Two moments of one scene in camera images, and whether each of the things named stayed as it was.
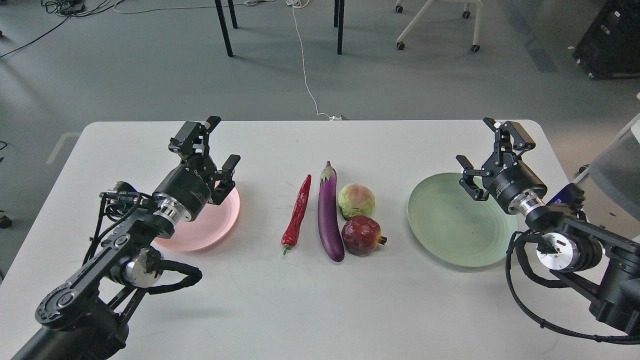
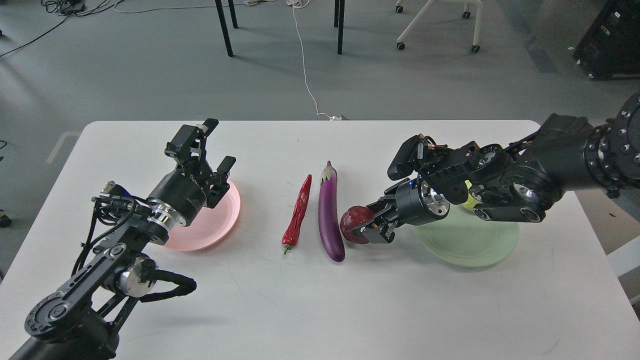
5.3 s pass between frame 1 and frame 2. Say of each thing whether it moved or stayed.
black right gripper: moved
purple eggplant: stayed
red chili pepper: stayed
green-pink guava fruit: moved
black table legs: stayed
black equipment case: stayed
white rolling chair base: stayed
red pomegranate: moved
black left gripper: stayed
